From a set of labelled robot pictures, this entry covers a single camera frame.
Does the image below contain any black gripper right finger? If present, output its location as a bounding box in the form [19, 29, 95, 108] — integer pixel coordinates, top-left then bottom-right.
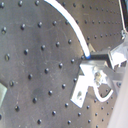
[88, 48, 114, 69]

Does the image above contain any thin white wire loop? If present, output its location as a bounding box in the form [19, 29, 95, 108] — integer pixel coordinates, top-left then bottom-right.
[90, 71, 115, 102]

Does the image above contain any beige clip fixture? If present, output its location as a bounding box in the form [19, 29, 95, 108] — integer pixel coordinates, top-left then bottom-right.
[0, 83, 7, 99]

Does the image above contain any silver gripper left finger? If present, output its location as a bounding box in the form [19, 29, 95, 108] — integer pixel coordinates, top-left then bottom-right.
[71, 62, 126, 108]

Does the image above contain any white cable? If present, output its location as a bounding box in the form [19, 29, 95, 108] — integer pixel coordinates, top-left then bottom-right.
[44, 0, 92, 58]

